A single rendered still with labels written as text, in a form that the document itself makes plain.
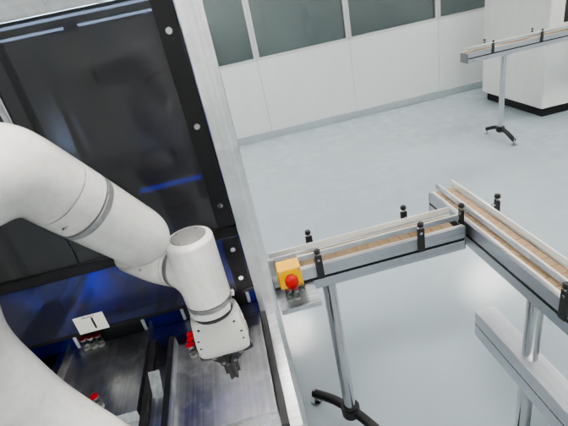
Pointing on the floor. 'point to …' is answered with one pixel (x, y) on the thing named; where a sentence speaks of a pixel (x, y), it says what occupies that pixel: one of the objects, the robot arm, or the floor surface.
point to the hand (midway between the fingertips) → (232, 366)
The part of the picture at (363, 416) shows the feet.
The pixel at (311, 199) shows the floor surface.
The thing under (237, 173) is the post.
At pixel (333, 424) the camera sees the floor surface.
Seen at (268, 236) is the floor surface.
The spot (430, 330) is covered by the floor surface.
